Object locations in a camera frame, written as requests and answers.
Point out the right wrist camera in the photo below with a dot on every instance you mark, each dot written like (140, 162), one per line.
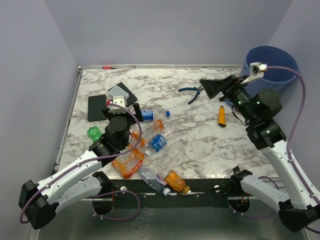
(256, 72)

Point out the white grey router box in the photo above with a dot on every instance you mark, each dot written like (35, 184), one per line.
(118, 91)

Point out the black foam block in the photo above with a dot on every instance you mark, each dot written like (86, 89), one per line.
(96, 105)

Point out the clear bottle blue label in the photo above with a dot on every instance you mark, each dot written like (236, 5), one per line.
(158, 141)

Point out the crushed orange label bottle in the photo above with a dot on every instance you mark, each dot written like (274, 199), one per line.
(129, 163)

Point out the small clear water bottle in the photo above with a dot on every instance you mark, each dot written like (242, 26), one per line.
(154, 180)

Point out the red marker pen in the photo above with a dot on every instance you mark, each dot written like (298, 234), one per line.
(108, 68)

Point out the small orange juice bottle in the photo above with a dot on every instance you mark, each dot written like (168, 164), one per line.
(176, 183)

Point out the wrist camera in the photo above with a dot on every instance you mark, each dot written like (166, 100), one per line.
(117, 103)
(256, 72)

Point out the crushed bottle blue cap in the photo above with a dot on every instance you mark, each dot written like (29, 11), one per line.
(152, 115)

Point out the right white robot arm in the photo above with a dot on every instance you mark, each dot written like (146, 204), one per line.
(299, 205)

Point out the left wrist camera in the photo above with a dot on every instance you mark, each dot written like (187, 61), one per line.
(117, 103)

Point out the clear bottle orange pattern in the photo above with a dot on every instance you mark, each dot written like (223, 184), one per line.
(150, 132)

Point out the green bear shaped bottle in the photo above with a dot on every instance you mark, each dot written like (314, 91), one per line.
(94, 133)

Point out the orange utility knife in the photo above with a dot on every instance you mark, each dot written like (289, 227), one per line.
(221, 116)

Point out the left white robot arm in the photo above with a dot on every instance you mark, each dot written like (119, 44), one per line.
(41, 201)

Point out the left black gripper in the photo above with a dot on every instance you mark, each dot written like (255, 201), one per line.
(134, 118)

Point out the black flat box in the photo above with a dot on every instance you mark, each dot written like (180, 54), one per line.
(132, 98)

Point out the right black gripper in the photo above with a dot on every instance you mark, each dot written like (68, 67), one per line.
(228, 85)

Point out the clear bottle white cap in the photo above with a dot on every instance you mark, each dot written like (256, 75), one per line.
(172, 154)

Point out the black mounting rail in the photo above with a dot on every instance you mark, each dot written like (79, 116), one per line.
(208, 192)

